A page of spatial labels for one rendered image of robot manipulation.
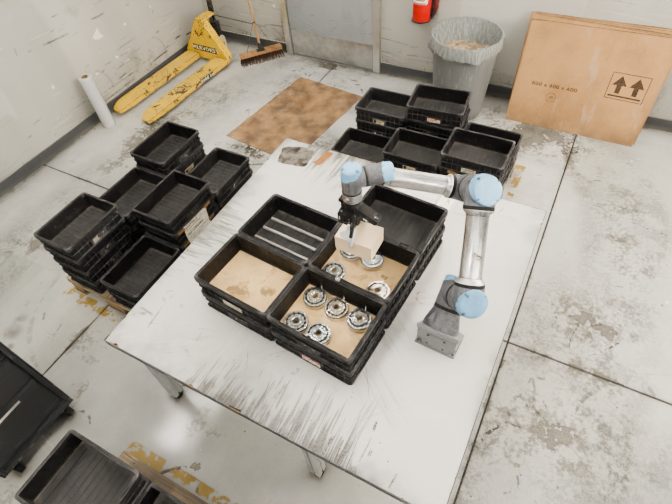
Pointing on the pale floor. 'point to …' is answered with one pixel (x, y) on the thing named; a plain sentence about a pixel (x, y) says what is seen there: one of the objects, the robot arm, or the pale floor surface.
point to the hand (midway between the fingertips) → (359, 235)
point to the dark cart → (25, 408)
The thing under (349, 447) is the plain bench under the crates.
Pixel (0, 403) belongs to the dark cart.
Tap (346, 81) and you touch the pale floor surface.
